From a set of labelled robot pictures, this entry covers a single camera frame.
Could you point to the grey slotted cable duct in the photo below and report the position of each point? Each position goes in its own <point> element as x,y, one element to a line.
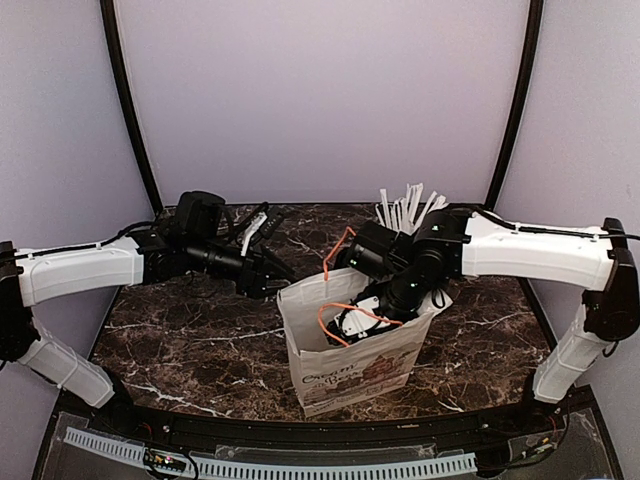
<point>230,462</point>

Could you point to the stack of black lids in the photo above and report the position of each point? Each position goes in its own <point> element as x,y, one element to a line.
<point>342,259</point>

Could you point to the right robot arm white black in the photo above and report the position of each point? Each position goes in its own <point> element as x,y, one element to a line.
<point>465,240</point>

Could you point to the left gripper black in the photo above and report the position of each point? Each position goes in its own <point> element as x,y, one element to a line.
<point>255,271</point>

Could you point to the black front table rail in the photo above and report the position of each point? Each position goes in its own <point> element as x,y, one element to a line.
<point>212,406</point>

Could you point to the white paper takeout bag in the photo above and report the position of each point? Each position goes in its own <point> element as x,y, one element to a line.
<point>350,365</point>

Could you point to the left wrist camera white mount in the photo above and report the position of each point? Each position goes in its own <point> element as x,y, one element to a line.
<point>259,225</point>

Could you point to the bundle of wrapped white straws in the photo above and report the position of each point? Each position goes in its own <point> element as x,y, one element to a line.
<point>407,213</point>

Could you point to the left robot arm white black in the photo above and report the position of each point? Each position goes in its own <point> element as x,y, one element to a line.
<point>199,236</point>

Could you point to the right black frame post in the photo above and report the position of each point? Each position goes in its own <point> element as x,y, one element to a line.
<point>519,98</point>

